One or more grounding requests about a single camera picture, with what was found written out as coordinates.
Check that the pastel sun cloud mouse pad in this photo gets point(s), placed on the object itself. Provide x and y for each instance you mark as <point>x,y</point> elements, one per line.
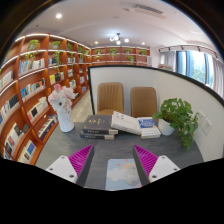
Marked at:
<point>116,173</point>

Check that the white book with blue cover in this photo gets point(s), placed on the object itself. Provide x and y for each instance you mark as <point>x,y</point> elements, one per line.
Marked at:
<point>149,128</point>

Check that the dark hardcover book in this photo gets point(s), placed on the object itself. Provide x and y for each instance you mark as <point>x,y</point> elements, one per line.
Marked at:
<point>96,135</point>
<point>98,124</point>

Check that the ceiling air vent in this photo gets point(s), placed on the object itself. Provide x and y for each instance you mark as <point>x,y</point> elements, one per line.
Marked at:
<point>148,10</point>

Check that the orange shelf unit with plants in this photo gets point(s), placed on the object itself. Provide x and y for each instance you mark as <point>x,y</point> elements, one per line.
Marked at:
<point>120,56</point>

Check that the white wall socket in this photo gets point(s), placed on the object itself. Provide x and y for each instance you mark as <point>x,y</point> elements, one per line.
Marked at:
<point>207,127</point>
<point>200,118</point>

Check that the orange wooden bookshelf unit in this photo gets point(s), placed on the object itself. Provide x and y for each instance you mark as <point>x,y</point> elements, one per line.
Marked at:
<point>30,96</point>

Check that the white vase with pink flowers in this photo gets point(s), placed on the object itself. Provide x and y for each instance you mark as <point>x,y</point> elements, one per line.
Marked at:
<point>65,120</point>

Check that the ceiling light cluster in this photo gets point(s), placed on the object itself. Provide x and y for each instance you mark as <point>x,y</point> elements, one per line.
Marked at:
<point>117,39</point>

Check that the green plant in white pot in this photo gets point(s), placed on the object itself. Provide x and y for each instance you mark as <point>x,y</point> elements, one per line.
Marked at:
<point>176,115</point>

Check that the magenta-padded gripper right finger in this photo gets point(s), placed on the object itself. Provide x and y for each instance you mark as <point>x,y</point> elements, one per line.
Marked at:
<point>164,166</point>

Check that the window with curtains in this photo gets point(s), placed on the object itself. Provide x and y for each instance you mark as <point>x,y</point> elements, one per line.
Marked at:
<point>196,66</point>

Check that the tan upholstered chair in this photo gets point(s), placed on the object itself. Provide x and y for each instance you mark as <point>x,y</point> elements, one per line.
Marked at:
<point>143,101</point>
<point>110,98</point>

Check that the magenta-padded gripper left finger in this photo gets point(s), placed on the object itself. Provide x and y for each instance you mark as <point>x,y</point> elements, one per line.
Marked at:
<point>60,166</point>

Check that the thick white book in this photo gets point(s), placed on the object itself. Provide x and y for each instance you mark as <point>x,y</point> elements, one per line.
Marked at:
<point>126,122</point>

